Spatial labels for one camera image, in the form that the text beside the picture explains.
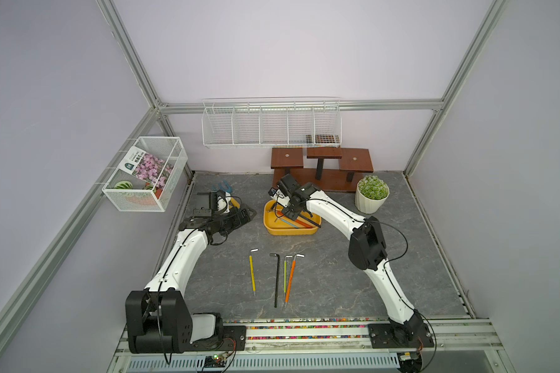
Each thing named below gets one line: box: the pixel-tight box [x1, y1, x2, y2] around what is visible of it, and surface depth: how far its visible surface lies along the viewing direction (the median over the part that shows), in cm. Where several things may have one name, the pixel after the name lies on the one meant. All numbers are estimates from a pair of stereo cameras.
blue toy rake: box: [211, 180, 233, 195], surface depth 118 cm
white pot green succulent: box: [354, 174, 390, 215], surface depth 99 cm
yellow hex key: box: [248, 247, 259, 296], surface depth 88 cm
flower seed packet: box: [118, 145, 172, 189], surface depth 76 cm
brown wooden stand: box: [270, 146, 375, 192], surface depth 109 cm
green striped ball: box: [113, 180, 133, 189], surface depth 72 cm
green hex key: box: [283, 259, 287, 293], surface depth 88 cm
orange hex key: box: [284, 253, 305, 304], surface depth 88 cm
